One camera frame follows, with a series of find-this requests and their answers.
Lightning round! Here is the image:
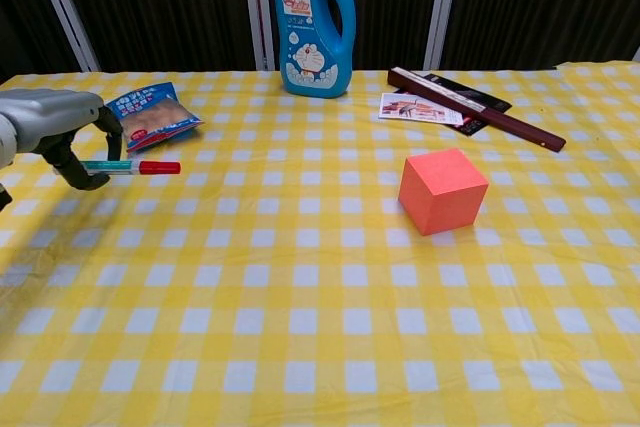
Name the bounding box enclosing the black card sleeve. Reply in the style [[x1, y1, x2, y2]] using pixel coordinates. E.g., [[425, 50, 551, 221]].
[[422, 72, 513, 138]]

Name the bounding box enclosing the red cap white marker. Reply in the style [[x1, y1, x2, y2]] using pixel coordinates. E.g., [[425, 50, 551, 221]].
[[79, 159, 182, 177]]

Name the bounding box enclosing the pink cube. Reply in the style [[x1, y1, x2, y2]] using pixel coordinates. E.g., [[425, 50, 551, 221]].
[[397, 147, 490, 238]]

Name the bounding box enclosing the white picture postcard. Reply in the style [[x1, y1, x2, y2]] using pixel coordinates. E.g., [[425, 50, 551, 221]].
[[378, 92, 464, 127]]

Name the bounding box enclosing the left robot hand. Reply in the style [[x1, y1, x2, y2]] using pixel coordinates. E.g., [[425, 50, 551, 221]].
[[0, 88, 124, 192]]

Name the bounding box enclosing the blue snack bag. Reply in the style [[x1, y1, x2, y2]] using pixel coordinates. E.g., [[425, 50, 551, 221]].
[[104, 81, 205, 154]]

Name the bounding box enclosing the black pleated curtain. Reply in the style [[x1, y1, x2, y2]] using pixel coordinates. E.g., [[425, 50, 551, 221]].
[[0, 0, 640, 81]]

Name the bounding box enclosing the yellow checked tablecloth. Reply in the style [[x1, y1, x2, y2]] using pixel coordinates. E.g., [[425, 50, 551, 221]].
[[0, 61, 640, 427]]

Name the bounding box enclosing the blue detergent bottle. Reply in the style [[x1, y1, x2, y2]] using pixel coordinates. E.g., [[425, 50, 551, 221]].
[[274, 0, 357, 100]]

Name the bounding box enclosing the dark red folded fan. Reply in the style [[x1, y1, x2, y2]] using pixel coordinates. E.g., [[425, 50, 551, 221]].
[[387, 66, 567, 153]]

